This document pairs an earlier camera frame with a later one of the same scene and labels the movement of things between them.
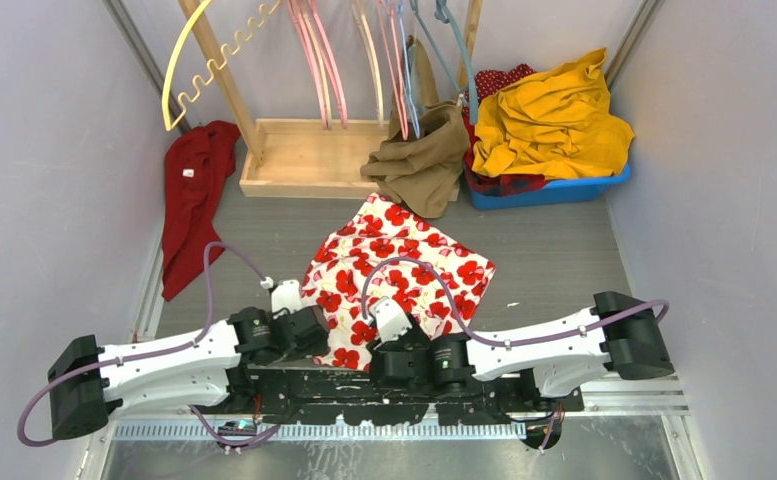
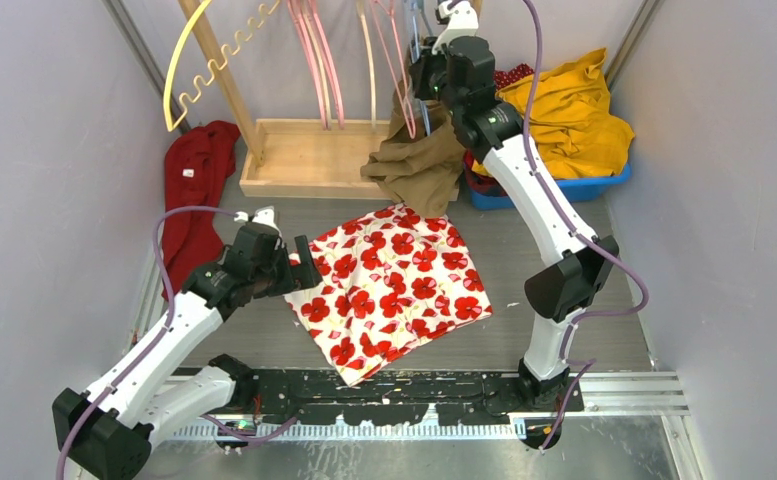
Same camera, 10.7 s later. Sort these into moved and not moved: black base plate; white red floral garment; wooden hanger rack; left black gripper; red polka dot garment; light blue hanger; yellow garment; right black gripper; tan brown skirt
Moved: light blue hanger; left black gripper; right black gripper
Not moved: wooden hanger rack; yellow garment; white red floral garment; tan brown skirt; black base plate; red polka dot garment
